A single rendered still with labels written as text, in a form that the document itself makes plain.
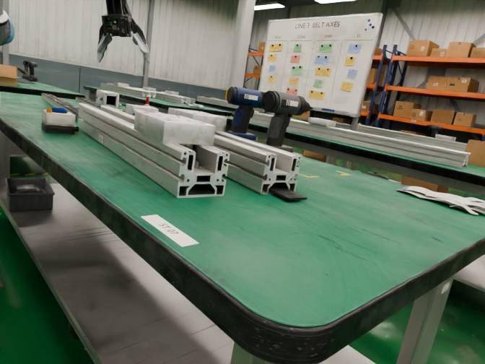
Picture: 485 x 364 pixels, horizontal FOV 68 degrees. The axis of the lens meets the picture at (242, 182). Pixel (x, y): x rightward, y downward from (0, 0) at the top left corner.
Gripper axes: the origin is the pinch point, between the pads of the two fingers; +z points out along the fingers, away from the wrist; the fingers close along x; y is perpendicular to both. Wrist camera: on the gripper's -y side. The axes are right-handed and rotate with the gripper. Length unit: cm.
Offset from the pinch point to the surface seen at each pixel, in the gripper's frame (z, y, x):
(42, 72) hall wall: 234, -1023, -440
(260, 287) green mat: 5, 91, 29
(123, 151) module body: 13.3, 36.6, 4.2
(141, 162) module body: 11.1, 47.1, 10.0
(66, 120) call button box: 15.1, 9.8, -17.3
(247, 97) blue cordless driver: 10.2, 0.1, 38.6
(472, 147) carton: 61, -71, 192
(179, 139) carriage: 3, 54, 19
